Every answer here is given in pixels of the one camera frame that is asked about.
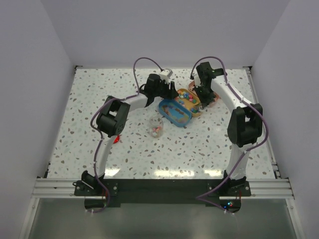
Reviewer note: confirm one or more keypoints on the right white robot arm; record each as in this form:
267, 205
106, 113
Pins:
245, 125

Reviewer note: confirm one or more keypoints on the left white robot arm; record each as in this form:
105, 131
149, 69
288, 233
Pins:
109, 121

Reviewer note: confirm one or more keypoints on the blue oval candy tray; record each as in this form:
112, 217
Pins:
175, 112

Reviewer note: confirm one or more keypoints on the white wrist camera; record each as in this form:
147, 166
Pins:
197, 81
165, 75

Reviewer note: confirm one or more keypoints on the yellow oval candy tray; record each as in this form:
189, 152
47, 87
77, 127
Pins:
190, 101

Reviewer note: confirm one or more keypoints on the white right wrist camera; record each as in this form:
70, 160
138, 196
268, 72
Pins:
197, 81

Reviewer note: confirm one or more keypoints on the pink oval lollipop tray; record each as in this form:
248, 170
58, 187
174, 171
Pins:
191, 89

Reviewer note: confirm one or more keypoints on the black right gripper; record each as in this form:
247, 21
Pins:
205, 101

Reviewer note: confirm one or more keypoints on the aluminium frame rail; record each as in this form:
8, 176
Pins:
274, 189

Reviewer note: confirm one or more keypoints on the clear glass jar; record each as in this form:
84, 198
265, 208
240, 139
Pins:
155, 126

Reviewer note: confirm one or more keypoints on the red jar lid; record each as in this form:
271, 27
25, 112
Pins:
117, 139

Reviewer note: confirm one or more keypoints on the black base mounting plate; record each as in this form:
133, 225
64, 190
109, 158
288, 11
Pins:
113, 193

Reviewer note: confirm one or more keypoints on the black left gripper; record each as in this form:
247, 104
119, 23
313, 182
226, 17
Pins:
170, 93

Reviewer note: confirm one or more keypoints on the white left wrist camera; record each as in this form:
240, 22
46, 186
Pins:
165, 75

